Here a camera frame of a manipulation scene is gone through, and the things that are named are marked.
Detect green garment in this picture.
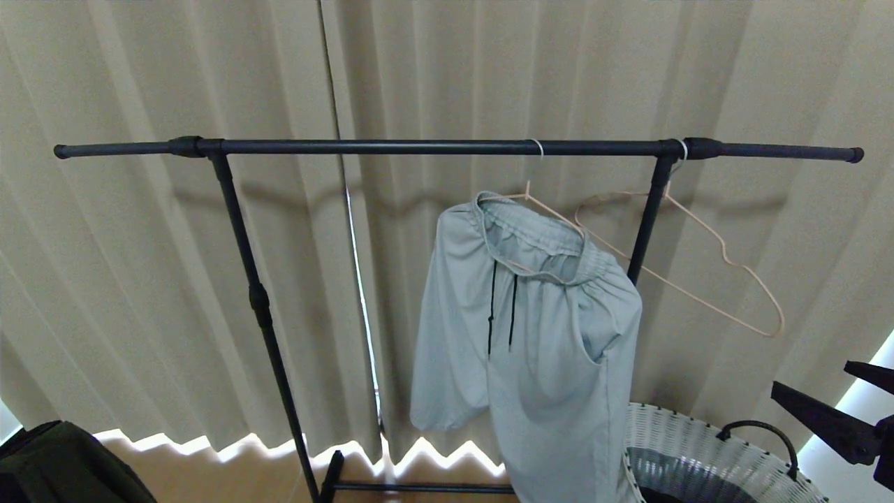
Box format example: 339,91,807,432
10,421,158,503

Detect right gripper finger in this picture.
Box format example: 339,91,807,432
844,360,894,396
771,381,884,466

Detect pink clothes hanger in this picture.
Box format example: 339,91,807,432
574,140,786,339
478,140,587,275

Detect pale grey shorts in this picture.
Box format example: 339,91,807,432
410,191,643,503

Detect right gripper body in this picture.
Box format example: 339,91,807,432
874,414,894,491

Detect black clothes rack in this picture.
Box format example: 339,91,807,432
54,136,865,503

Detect white laundry basket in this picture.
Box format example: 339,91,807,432
623,403,832,503

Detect beige curtain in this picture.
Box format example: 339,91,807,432
0,0,894,465

